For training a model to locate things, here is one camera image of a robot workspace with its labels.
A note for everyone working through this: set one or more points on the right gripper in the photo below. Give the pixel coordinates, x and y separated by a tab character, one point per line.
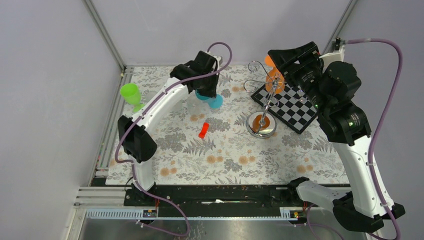
307	54

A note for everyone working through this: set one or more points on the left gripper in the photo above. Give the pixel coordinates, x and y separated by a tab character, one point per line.
211	92

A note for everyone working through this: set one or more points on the blue wine glass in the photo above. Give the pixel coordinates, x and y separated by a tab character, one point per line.
213	102

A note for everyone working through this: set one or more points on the clear wine glass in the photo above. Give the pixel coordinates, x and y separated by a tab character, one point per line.
149	96
178	106
194	105

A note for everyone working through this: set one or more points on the orange wine glass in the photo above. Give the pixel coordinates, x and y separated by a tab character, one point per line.
274	77

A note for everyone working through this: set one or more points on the green wine glass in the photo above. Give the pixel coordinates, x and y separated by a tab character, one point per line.
132	95

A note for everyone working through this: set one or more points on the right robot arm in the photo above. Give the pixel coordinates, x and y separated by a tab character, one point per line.
330	84

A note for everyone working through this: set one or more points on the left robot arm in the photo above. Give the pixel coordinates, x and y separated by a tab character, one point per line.
136	132

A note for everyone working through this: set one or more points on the chrome wine glass rack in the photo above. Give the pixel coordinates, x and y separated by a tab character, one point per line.
253	66

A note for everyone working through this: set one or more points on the black white checkerboard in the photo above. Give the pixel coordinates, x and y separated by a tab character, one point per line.
290	107

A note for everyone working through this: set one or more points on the small red block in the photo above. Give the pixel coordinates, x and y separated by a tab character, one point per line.
204	130

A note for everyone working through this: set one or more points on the floral tablecloth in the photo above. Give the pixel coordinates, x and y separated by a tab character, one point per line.
229	155

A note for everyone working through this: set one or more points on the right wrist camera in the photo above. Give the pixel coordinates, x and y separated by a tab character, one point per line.
336	51

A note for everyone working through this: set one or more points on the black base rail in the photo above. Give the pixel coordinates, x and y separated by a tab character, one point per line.
215	201

